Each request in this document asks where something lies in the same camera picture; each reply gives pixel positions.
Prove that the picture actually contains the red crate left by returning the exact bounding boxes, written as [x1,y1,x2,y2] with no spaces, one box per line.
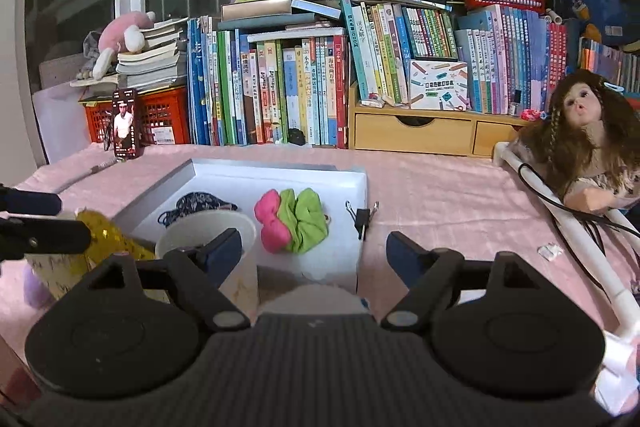
[81,87,191,145]

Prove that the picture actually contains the black binder clip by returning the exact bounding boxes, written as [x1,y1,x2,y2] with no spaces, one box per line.
[345,200,380,242]

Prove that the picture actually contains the white shallow box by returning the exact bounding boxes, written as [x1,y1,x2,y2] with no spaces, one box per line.
[114,158,369,294]

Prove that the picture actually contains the dark floral scrunchie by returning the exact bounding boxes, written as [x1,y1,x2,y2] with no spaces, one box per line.
[157,192,239,228]

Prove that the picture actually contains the purple plush toy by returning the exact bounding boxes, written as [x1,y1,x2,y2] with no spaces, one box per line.
[23,265,54,310]

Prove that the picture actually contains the gold dotted scrunchie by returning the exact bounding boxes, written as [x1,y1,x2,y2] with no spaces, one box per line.
[70,209,155,275]

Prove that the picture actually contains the brown haired doll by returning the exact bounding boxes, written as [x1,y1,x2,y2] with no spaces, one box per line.
[510,69,639,213]

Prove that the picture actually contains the row of books center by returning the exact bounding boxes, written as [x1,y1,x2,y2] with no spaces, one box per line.
[186,0,349,148]

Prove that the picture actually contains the pink tablecloth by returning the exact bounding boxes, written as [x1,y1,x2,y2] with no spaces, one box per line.
[13,145,618,332]

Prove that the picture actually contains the row of books right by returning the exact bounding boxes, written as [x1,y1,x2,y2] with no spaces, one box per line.
[340,0,639,120]

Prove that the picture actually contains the stack of books left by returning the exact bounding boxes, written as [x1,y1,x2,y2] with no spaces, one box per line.
[116,18,188,93]

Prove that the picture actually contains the white paper pieces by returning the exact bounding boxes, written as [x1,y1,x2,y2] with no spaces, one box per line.
[593,332,639,416]

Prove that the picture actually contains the pink plush toy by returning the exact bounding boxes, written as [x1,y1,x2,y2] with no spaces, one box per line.
[92,11,155,80]

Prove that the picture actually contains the white paper cup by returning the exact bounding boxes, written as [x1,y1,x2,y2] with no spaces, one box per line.
[155,210,259,320]

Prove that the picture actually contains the white grey lanyard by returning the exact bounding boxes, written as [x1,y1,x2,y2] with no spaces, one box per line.
[52,157,120,194]

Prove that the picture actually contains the white patterned box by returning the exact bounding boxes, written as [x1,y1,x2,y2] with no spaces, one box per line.
[409,61,470,112]

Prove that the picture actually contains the pink and green scrunchie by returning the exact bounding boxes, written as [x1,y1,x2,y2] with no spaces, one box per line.
[254,187,329,255]

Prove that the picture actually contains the black cable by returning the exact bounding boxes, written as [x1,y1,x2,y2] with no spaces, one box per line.
[516,161,640,303]

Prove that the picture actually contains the crumpled white wrapper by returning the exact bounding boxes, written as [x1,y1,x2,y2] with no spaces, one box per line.
[537,243,564,262]

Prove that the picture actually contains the row of books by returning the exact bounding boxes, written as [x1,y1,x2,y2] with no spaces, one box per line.
[186,0,349,148]
[340,0,639,120]

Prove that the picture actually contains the white foam sheet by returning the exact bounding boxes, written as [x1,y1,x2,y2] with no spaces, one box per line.
[259,284,371,315]

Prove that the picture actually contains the wooden drawer organizer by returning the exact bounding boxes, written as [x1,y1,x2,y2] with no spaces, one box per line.
[348,86,526,157]

